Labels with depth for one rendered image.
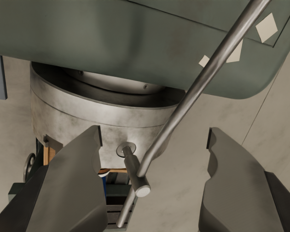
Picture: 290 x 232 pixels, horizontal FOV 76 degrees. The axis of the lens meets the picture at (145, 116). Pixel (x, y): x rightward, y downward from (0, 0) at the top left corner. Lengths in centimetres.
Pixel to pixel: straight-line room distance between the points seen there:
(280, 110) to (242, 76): 226
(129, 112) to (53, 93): 11
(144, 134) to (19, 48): 20
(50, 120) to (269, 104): 224
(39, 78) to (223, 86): 28
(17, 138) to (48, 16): 178
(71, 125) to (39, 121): 7
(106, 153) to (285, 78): 217
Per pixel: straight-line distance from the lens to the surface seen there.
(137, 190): 26
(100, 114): 28
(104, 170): 52
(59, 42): 23
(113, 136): 29
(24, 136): 193
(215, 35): 26
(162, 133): 21
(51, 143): 37
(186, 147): 214
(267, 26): 30
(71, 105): 29
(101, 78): 31
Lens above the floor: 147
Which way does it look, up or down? 57 degrees down
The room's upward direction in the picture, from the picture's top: 159 degrees clockwise
